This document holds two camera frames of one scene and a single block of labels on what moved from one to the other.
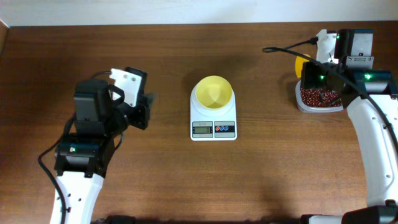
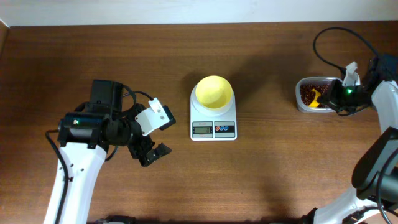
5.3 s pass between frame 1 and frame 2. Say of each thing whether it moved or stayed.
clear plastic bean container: stayed
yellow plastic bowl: stayed
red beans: stayed
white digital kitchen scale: stayed
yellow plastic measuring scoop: moved
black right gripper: moved
